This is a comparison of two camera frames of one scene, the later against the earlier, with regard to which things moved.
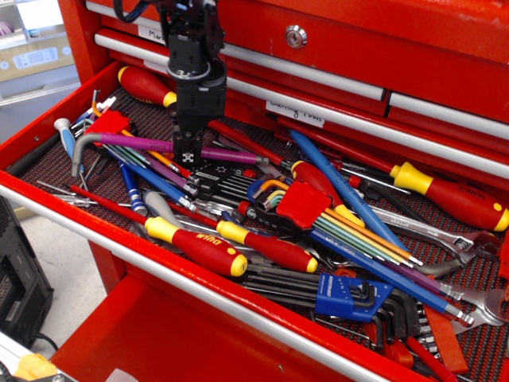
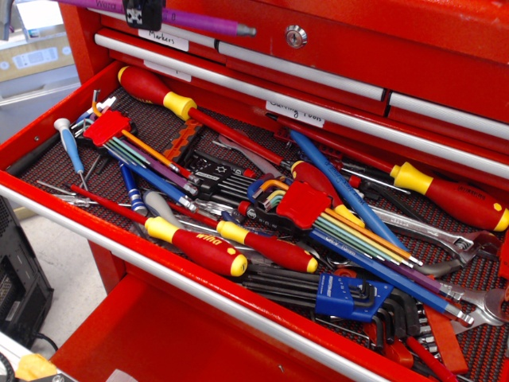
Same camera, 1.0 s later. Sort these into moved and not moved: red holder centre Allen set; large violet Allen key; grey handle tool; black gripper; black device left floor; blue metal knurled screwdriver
Moved: large violet Allen key; black gripper
Not moved: grey handle tool; blue metal knurled screwdriver; black device left floor; red holder centre Allen set
